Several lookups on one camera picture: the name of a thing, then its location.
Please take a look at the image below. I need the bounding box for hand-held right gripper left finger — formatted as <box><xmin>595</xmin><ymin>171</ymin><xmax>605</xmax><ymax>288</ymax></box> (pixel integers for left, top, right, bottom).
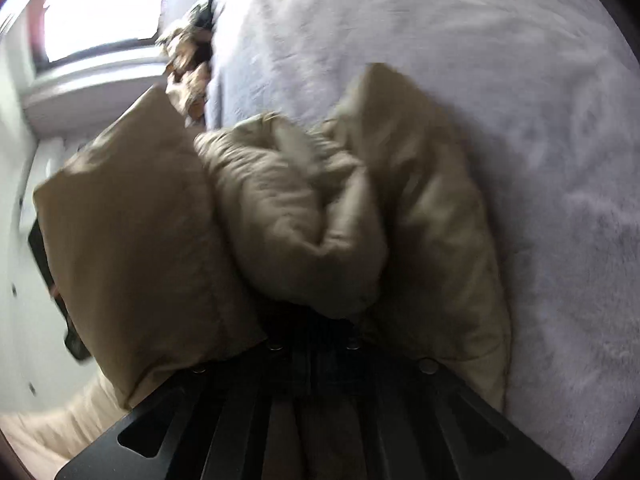
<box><xmin>54</xmin><ymin>310</ymin><xmax>321</xmax><ymax>480</ymax></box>

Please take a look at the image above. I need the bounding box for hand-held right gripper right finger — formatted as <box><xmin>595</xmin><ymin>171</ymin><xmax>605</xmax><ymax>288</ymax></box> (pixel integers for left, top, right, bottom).
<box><xmin>320</xmin><ymin>315</ymin><xmax>576</xmax><ymax>480</ymax></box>

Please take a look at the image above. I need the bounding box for large tan coat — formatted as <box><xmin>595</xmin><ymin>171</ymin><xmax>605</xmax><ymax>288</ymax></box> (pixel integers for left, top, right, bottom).
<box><xmin>32</xmin><ymin>62</ymin><xmax>513</xmax><ymax>480</ymax></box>

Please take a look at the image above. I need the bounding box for pile of tan patterned clothes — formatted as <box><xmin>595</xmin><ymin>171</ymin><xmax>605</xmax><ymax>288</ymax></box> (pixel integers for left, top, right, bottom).
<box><xmin>156</xmin><ymin>0</ymin><xmax>224</xmax><ymax>127</ymax></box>

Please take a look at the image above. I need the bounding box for bright window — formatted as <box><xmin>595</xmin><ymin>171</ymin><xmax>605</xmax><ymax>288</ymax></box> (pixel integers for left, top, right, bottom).
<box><xmin>29</xmin><ymin>0</ymin><xmax>174</xmax><ymax>67</ymax></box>

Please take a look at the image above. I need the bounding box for bed with lavender blanket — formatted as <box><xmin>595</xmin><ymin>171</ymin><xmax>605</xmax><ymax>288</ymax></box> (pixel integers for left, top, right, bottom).
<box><xmin>202</xmin><ymin>0</ymin><xmax>637</xmax><ymax>480</ymax></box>

